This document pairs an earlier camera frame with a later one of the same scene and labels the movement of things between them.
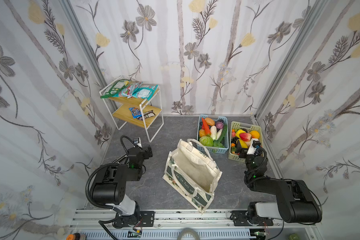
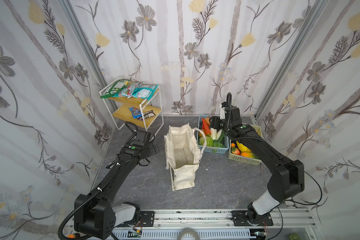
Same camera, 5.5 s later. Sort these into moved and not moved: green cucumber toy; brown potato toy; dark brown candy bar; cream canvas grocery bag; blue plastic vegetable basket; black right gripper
Moved: cream canvas grocery bag; black right gripper
Not moved: blue plastic vegetable basket; brown potato toy; dark brown candy bar; green cucumber toy
